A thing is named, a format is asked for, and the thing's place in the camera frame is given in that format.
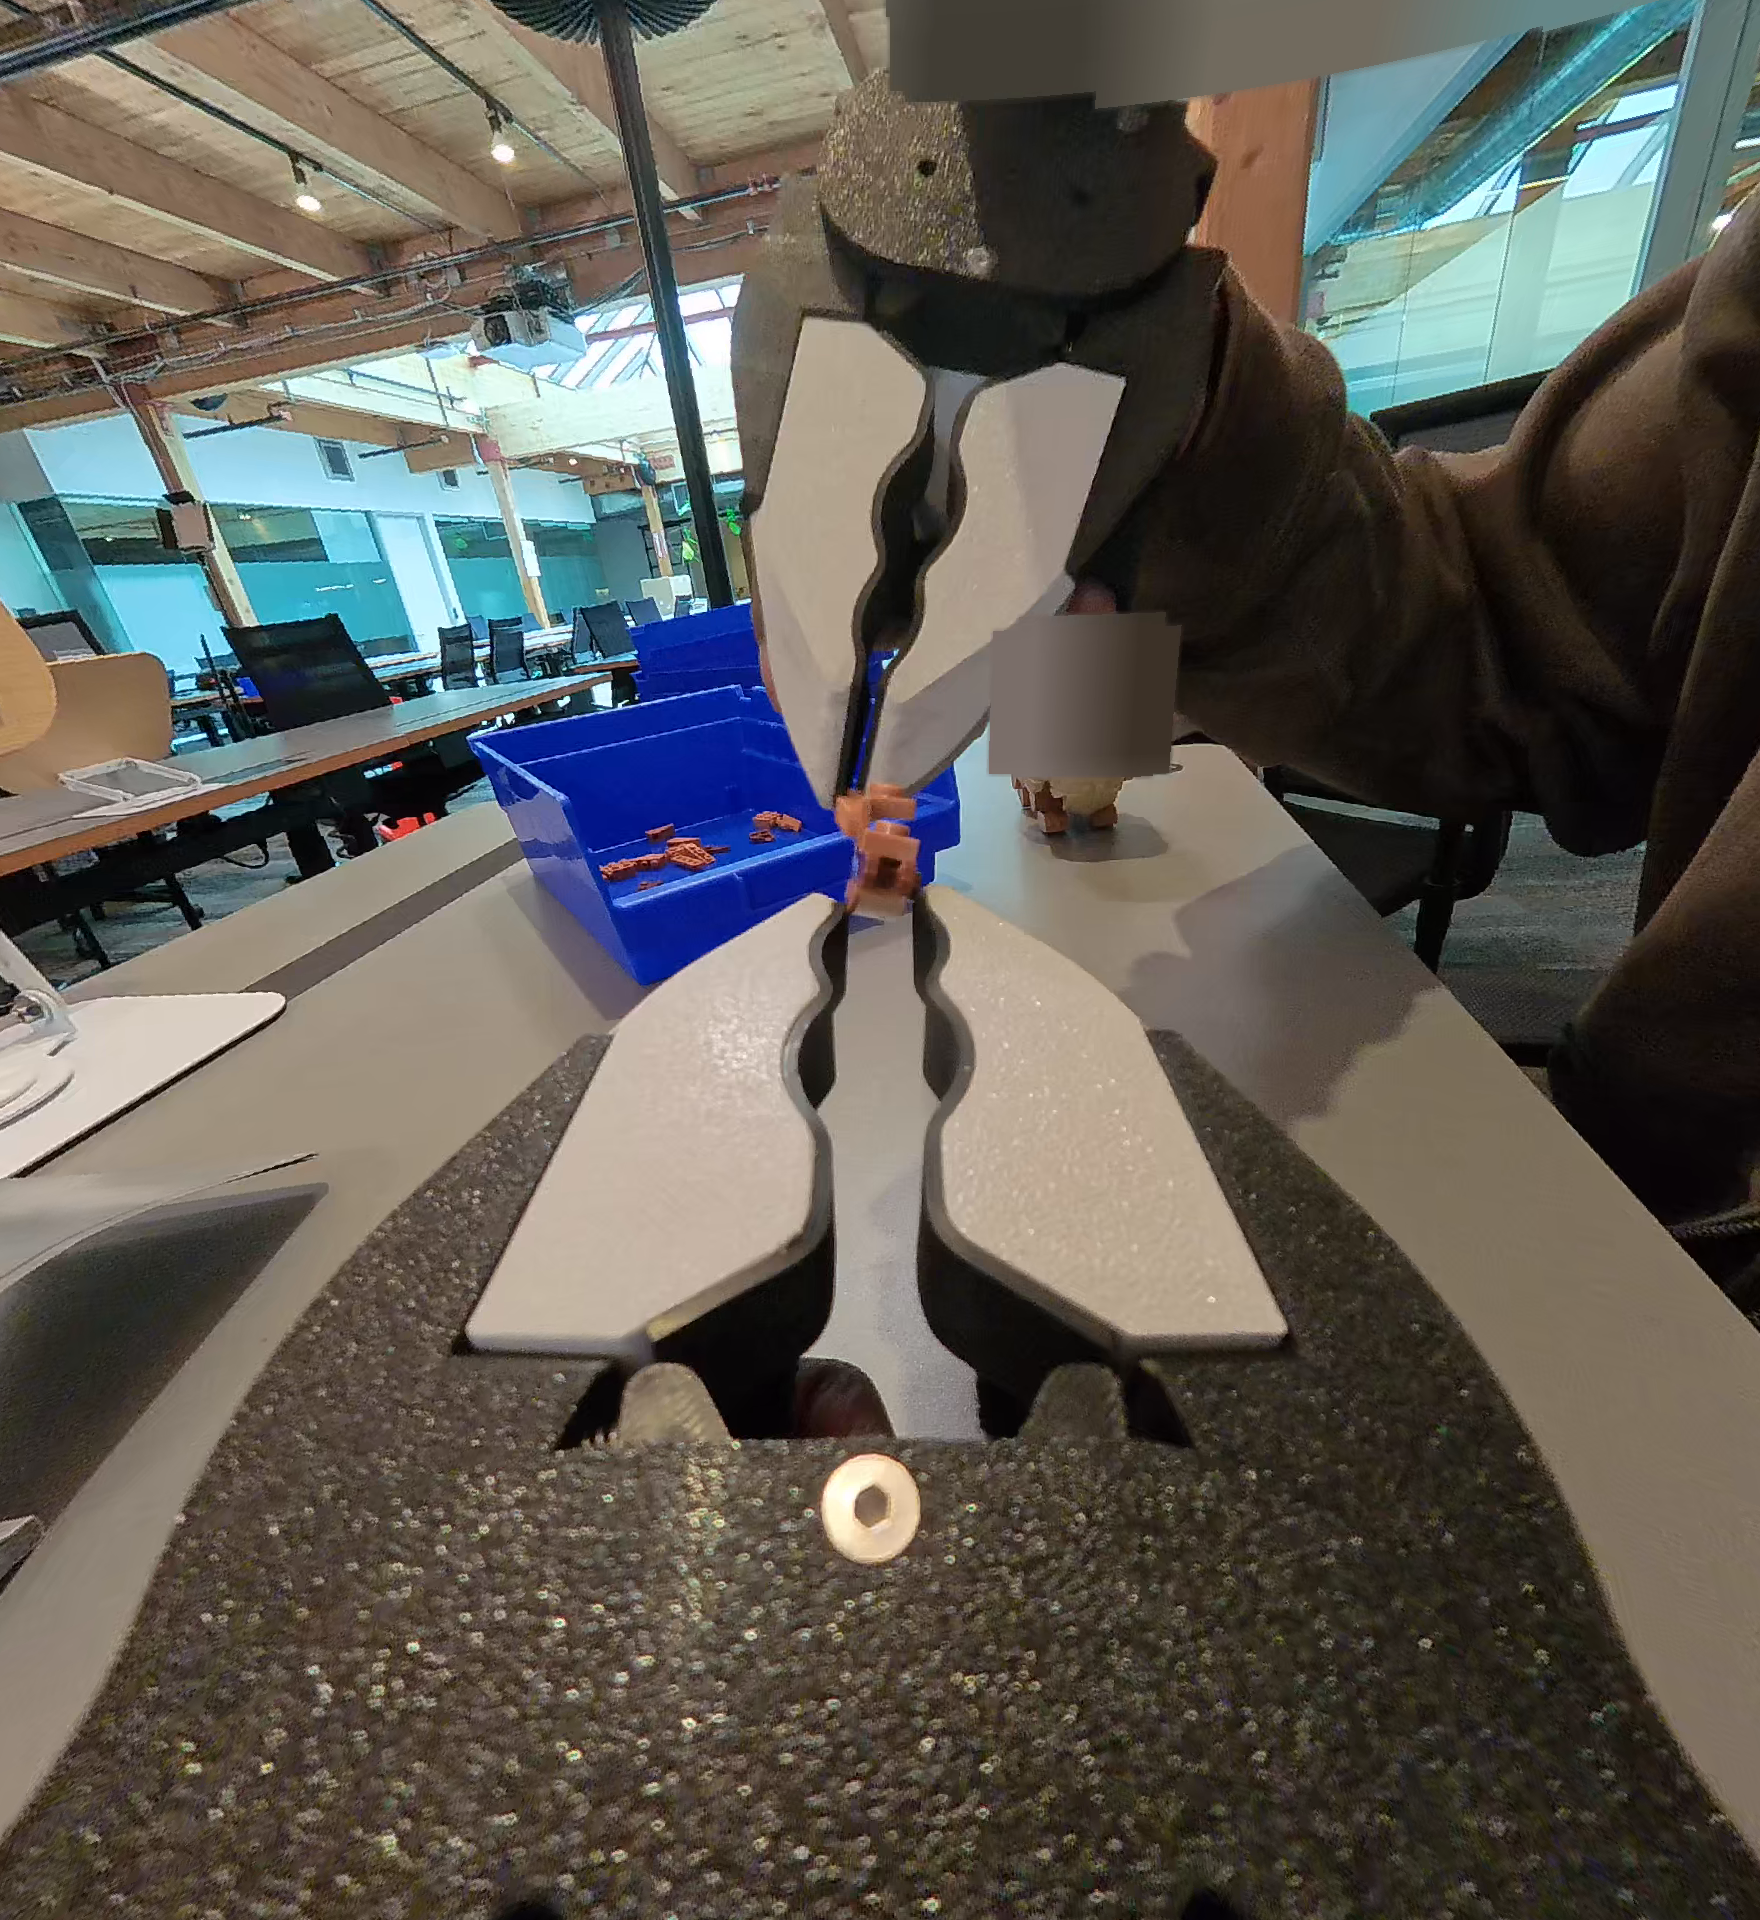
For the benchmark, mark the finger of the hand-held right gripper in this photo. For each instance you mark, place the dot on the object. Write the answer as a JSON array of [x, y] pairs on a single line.
[[1016, 510], [821, 510]]

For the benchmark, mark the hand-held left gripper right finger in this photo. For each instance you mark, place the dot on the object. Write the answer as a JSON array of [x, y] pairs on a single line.
[[1091, 1171]]

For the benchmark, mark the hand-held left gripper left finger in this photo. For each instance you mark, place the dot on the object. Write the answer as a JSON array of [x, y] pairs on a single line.
[[670, 1187]]

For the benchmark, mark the heap of orange bricks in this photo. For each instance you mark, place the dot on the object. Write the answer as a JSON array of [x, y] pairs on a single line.
[[670, 856]]

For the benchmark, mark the brown brick assembly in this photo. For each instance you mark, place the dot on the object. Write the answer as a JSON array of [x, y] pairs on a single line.
[[884, 856]]

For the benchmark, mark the blue plastic bin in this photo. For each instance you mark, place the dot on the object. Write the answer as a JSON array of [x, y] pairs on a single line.
[[610, 826]]

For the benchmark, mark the brick instruction booklet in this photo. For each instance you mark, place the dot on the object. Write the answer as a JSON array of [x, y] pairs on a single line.
[[70, 1351]]

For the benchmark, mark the person's right forearm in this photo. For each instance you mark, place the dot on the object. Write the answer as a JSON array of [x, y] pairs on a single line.
[[1480, 570]]

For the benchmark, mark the grey desk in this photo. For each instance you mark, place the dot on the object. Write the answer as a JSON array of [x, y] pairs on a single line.
[[1421, 1141]]

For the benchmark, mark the stack of blue bins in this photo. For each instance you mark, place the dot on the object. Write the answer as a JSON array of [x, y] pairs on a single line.
[[695, 652]]

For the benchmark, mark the black pole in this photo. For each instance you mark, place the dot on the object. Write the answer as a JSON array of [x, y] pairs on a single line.
[[670, 300]]

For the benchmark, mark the ceiling projector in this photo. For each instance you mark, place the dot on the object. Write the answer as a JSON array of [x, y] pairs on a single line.
[[531, 325]]

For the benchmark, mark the wooden office table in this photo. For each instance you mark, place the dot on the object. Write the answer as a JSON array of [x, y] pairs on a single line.
[[221, 767]]

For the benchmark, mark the person's dark jacket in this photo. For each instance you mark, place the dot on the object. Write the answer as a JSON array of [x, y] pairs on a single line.
[[1720, 1051]]

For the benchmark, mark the beige office chair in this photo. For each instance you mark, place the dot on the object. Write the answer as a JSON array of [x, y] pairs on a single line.
[[100, 706]]

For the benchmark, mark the wooden post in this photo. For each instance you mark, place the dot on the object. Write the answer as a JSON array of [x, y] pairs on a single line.
[[1257, 210]]

